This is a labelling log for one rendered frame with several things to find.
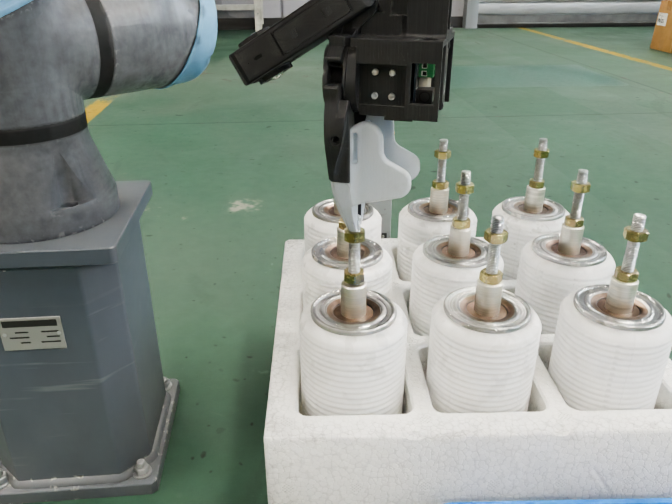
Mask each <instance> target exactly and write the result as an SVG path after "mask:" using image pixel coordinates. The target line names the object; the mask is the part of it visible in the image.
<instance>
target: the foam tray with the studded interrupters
mask: <svg viewBox="0 0 672 504"><path fill-rule="evenodd" d="M304 240H305V239H304ZM304 240H287V241H286V242H285V248H284V257H283V266H282V278H281V284H280V294H279V303H278V312H277V321H276V330H275V339H274V348H273V357H272V367H271V376H270V385H269V394H268V403H267V412H266V421H265V430H264V451H265V466H266V481H267V495H268V504H444V503H450V502H492V501H542V500H592V499H641V498H672V361H671V360H670V359H669V358H668V362H667V365H666V368H665V372H664V374H663V379H662V382H661V385H660V389H659V393H658V396H657V399H656V403H655V406H654V409H646V410H596V411H579V410H575V409H572V408H570V407H569V406H567V405H566V403H565V401H564V400H563V398H562V396H561V394H560V392H559V391H558V389H557V387H556V385H555V383H554V382H553V380H552V378H551V376H550V375H549V373H548V368H549V362H550V357H551V352H552V347H553V341H554V336H555V334H541V336H540V342H539V348H538V353H537V359H536V364H535V370H534V376H533V381H532V387H531V393H530V399H529V405H528V410H527V412H496V413H440V412H437V411H436V410H434V408H433V406H432V402H431V399H430V395H429V391H428V387H427V383H426V374H427V361H428V349H429V336H418V335H416V334H414V333H413V329H412V326H411V322H410V318H409V307H410V289H411V282H408V281H402V280H400V279H399V276H398V272H397V266H396V265H397V248H398V246H397V245H398V238H385V239H381V247H382V248H384V249H385V250H386V251H387V252H388V254H389V255H390V257H391V258H392V280H391V281H392V284H391V300H392V301H393V302H395V303H396V304H397V305H398V306H399V307H400V308H401V309H402V311H403V312H404V314H405V315H406V318H407V322H408V327H407V344H406V360H405V378H404V395H403V410H402V414H397V415H347V416H303V415H302V398H301V366H300V364H301V363H300V334H299V333H300V331H299V319H300V316H301V314H302V312H303V283H302V281H303V279H302V259H303V257H304V255H305V241H304Z"/></svg>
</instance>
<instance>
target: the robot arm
mask: <svg viewBox="0 0 672 504"><path fill-rule="evenodd" d="M451 12H452V0H310V1H308V2H307V3H305V4H304V5H302V6H301V7H299V8H298V9H296V10H295V11H293V12H292V13H290V14H289V15H288V16H286V17H285V18H283V19H282V20H280V21H279V22H277V23H276V24H274V25H273V26H271V27H266V28H262V29H261V30H259V31H257V32H254V33H252V34H251V35H250V36H249V37H248V38H246V39H245V40H243V41H242V42H241V43H239V45H238V46H239V49H238V50H236V51H235V52H233V53H232V54H230V55H229V59H230V61H231V63H232V64H233V66H234V68H235V69H236V71H237V73H238V75H239V76H240V78H241V80H242V81H243V83H244V85H246V86H247V85H250V84H252V83H253V84H254V83H257V82H260V84H261V85H262V84H265V83H267V82H269V81H271V80H276V79H278V78H280V77H281V76H282V75H283V73H284V72H286V71H287V70H288V69H290V68H292V67H293V65H292V64H291V63H292V62H293V61H295V60H296V59H297V58H299V57H301V56H302V55H304V54H305V53H307V52H308V51H310V50H312V49H313V48H315V47H316V46H318V45H319V44H321V43H322V42H324V41H326V40H327V39H328V40H329V43H328V44H327V46H326V48H325V52H324V59H323V75H322V92H323V99H324V103H325V105H324V145H325V154H326V161H327V169H328V176H329V180H330V181H331V188H332V193H333V196H334V199H335V203H336V206H337V209H338V211H339V213H340V215H341V217H342V219H343V221H344V222H345V224H346V226H347V228H348V230H349V231H353V232H357V230H358V214H359V215H360V216H361V224H362V220H363V213H364V207H365V203H371V202H377V201H384V200H390V199H397V198H401V197H404V196H405V195H407V194H408V192H409V191H410V189H411V180H413V179H414V178H415V177H416V176H417V175H418V173H419V171H420V161H419V158H418V157H417V156H416V155H415V154H413V153H411V152H410V151H408V150H406V149H404V148H403V147H401V146H399V145H398V144H397V143H396V141H395V138H394V121H407V122H412V121H413V120H414V121H429V122H438V112H439V110H442V109H443V107H444V102H449V97H450V84H451V72H452V60H453V47H454V35H455V30H453V27H450V25H451ZM217 28H218V23H217V11H216V6H215V2H214V0H0V244H22V243H33V242H40V241H46V240H52V239H57V238H61V237H65V236H69V235H73V234H76V233H79V232H82V231H85V230H88V229H90V228H93V227H95V226H97V225H99V224H101V223H103V222H105V221H106V220H108V219H109V218H111V217H112V216H113V215H114V214H115V213H116V212H117V211H118V209H119V207H120V201H119V195H118V189H117V185H116V182H115V180H114V178H113V176H112V174H111V172H110V170H109V168H108V167H107V165H106V163H105V161H104V159H103V157H102V156H101V154H100V152H99V150H98V148H97V146H96V144H95V143H94V141H93V139H92V137H91V135H90V132H89V128H88V123H87V118H86V112H85V106H84V100H86V99H92V98H99V97H105V96H112V95H118V94H124V93H130V92H137V91H143V90H149V89H166V88H169V87H171V86H173V85H175V84H180V83H184V82H188V81H191V80H193V79H195V78H196V77H198V76H199V75H200V74H201V73H202V72H203V71H204V70H205V68H206V67H207V66H208V64H209V61H210V57H211V55H212V54H213V52H214V49H215V45H216V40H217Z"/></svg>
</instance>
